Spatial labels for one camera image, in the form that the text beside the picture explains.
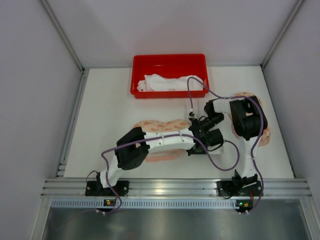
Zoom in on pink floral laundry bag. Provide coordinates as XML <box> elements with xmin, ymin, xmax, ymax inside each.
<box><xmin>133</xmin><ymin>119</ymin><xmax>191</xmax><ymax>163</ymax></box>
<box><xmin>231</xmin><ymin>92</ymin><xmax>271</xmax><ymax>147</ymax></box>

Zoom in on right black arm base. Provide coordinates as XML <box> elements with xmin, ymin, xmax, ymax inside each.
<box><xmin>217</xmin><ymin>180</ymin><xmax>262</xmax><ymax>199</ymax></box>

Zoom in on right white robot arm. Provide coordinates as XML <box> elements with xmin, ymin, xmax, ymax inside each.
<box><xmin>188</xmin><ymin>95</ymin><xmax>268</xmax><ymax>189</ymax></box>

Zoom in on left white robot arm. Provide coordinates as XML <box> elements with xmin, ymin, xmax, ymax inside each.
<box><xmin>96</xmin><ymin>127</ymin><xmax>224</xmax><ymax>190</ymax></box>

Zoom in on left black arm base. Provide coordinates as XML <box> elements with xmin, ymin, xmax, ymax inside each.
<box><xmin>84</xmin><ymin>180</ymin><xmax>129</xmax><ymax>197</ymax></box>

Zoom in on red plastic bin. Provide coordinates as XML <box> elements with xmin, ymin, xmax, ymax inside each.
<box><xmin>130</xmin><ymin>53</ymin><xmax>210</xmax><ymax>99</ymax></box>

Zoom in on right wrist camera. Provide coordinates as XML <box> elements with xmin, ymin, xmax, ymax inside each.
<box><xmin>188</xmin><ymin>108</ymin><xmax>196</xmax><ymax>122</ymax></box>

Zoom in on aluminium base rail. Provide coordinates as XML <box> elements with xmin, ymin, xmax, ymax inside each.
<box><xmin>41</xmin><ymin>178</ymin><xmax>312</xmax><ymax>209</ymax></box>

